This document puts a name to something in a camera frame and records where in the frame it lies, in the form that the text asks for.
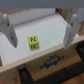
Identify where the wooden drawer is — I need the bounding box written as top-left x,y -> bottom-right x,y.
0,8 -> 84,84

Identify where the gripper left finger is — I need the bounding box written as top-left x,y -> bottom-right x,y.
0,11 -> 19,50

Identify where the yellow block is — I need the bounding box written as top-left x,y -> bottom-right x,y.
27,35 -> 41,51

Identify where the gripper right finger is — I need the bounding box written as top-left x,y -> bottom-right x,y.
62,7 -> 84,51

